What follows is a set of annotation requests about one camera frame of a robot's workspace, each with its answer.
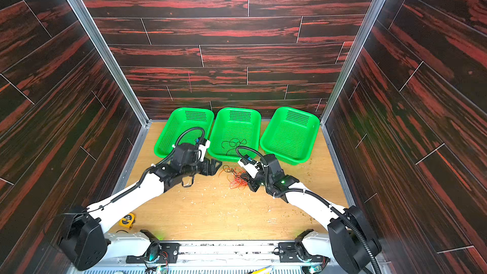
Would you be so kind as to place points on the yellow tape measure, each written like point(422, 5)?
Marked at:
point(127, 221)

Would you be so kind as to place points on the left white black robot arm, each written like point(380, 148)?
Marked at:
point(85, 237)

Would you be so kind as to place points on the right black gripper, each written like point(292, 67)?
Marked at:
point(253, 182)

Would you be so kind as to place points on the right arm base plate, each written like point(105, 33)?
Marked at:
point(291, 252)

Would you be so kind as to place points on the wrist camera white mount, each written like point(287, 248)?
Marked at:
point(202, 147)
point(252, 167)

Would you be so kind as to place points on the green plastic basket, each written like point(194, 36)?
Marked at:
point(290, 135)
point(179, 121)
point(232, 128)

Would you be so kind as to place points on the aluminium front rail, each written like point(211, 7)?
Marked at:
point(223, 257)

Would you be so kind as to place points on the left green plastic basket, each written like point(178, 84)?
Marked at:
point(179, 121)

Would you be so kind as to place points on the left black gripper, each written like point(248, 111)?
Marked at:
point(205, 166)

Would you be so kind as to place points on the yellow pencil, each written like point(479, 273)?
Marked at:
point(260, 270)

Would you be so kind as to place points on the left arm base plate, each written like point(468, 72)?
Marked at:
point(152, 253)

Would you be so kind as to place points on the right green plastic basket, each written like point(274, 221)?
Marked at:
point(290, 135)

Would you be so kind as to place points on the middle green plastic basket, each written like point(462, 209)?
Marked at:
point(232, 128)

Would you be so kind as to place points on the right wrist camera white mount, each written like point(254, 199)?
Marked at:
point(252, 167)

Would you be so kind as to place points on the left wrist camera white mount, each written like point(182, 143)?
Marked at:
point(202, 147)

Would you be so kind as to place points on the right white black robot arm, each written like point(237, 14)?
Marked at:
point(350, 241)

